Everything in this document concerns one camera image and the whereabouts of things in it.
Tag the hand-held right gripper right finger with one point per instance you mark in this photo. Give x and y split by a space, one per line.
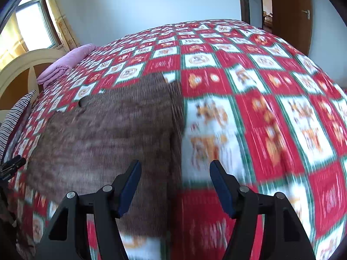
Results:
221 187

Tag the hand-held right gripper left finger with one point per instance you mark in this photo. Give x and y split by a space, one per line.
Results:
130 187

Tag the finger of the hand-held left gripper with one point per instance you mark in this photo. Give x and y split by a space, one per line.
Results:
12 164

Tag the brown knitted sweater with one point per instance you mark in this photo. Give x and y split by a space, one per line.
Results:
108 130

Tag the striped pillow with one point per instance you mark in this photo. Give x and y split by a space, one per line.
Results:
16 116

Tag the red checkered printed bedsheet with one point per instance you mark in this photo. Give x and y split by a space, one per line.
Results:
271 113

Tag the cream and brown headboard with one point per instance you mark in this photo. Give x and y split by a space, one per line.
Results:
16 67

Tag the folded pink blanket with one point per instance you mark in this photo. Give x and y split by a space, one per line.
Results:
67 61

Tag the wide yellow curtain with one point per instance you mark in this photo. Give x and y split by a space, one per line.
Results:
10 38

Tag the window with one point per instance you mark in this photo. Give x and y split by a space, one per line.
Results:
35 24

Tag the narrow yellow curtain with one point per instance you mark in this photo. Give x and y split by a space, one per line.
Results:
63 24

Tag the brown furniture in next room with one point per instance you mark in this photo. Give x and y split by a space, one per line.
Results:
268 19

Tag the brown wooden door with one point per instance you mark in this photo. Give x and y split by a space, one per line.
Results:
290 19

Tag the dark door frame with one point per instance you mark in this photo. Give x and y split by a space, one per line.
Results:
244 2

